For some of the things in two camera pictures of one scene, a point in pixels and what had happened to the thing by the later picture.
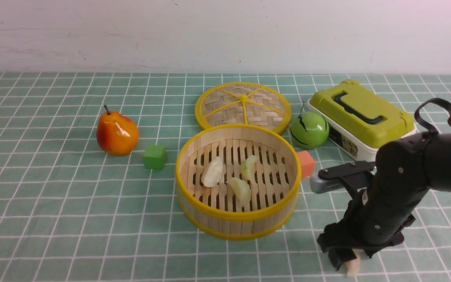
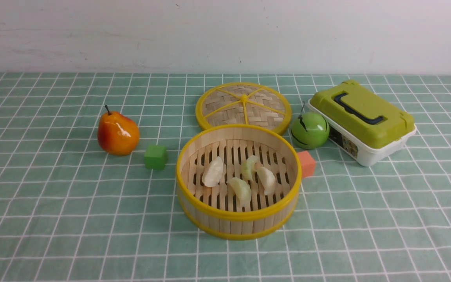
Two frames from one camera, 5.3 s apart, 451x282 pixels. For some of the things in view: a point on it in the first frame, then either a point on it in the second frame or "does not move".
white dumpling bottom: [212, 174] does not move
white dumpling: [352, 266] to [267, 180]
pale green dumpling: [247, 167] does not move
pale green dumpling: [241, 190] does not move
